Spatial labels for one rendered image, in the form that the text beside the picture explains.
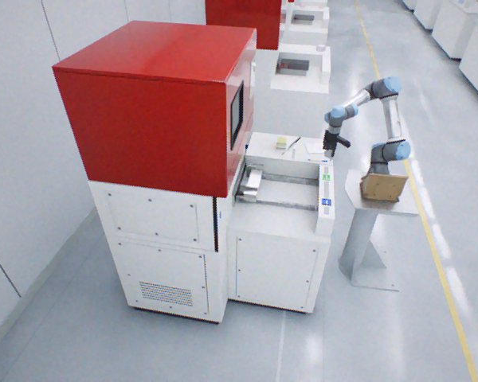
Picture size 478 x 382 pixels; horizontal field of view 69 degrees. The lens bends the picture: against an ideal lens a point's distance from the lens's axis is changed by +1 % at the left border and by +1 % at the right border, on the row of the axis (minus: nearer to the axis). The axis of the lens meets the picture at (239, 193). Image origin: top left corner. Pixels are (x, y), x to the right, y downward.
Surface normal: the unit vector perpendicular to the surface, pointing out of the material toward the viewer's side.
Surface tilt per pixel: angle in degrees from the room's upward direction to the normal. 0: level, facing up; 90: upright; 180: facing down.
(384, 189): 90
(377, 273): 0
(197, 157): 90
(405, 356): 0
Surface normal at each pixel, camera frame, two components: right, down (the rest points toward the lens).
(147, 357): 0.01, -0.77
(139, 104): -0.19, 0.62
